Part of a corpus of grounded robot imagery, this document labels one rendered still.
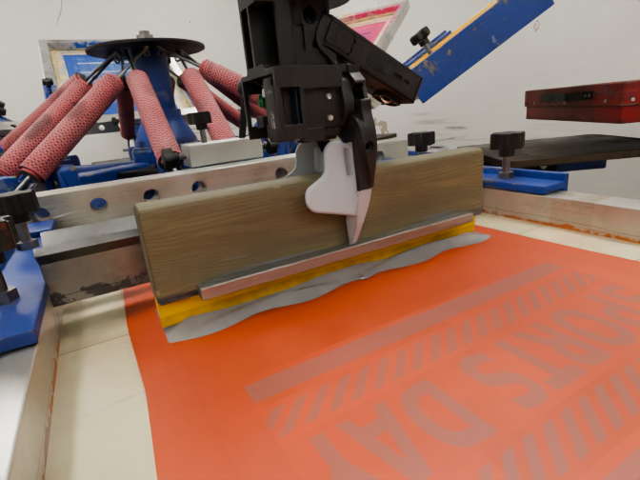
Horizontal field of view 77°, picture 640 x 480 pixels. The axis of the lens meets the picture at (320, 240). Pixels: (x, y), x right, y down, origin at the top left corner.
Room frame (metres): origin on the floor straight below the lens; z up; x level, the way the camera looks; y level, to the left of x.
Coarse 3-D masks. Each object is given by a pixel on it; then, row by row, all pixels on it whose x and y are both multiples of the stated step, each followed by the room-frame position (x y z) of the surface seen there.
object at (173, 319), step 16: (432, 240) 0.42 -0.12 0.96; (368, 256) 0.38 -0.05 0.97; (384, 256) 0.39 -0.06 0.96; (320, 272) 0.35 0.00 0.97; (272, 288) 0.33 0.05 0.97; (288, 288) 0.34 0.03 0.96; (208, 304) 0.30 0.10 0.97; (224, 304) 0.31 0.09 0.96; (160, 320) 0.29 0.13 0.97; (176, 320) 0.29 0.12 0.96
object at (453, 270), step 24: (504, 240) 0.42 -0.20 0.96; (528, 240) 0.41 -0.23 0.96; (432, 264) 0.37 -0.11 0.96; (456, 264) 0.36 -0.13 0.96; (480, 264) 0.36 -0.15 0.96; (504, 264) 0.35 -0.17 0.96; (528, 264) 0.35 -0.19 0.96; (576, 264) 0.34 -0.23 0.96; (600, 264) 0.33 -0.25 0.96; (624, 264) 0.33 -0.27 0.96; (384, 288) 0.33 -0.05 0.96; (408, 288) 0.32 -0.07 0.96; (432, 288) 0.32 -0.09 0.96; (456, 288) 0.31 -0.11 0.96
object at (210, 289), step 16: (416, 224) 0.39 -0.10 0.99; (432, 224) 0.39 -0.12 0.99; (448, 224) 0.40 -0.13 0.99; (368, 240) 0.36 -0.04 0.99; (384, 240) 0.36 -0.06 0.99; (400, 240) 0.37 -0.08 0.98; (304, 256) 0.33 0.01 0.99; (320, 256) 0.33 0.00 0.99; (336, 256) 0.33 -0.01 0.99; (352, 256) 0.34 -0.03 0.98; (240, 272) 0.30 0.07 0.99; (256, 272) 0.30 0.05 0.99; (272, 272) 0.31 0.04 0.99; (288, 272) 0.31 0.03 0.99; (208, 288) 0.28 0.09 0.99; (224, 288) 0.29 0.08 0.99; (240, 288) 0.29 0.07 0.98
